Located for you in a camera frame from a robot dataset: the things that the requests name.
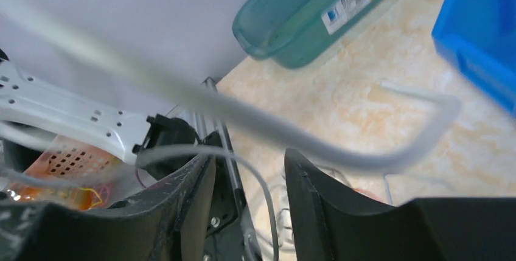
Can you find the white cable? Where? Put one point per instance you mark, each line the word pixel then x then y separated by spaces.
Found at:
pixel 92 50

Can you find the teal plastic basin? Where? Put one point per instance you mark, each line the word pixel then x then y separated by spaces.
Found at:
pixel 293 33

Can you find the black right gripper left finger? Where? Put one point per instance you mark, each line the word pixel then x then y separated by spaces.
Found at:
pixel 167 221

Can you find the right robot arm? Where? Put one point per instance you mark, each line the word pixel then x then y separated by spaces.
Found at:
pixel 25 101

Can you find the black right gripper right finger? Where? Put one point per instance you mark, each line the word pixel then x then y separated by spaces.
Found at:
pixel 331 221

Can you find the blue plastic compartment bin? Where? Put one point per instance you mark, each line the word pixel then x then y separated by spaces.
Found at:
pixel 477 37

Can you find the pink perforated basket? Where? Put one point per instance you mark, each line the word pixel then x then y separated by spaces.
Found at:
pixel 86 165

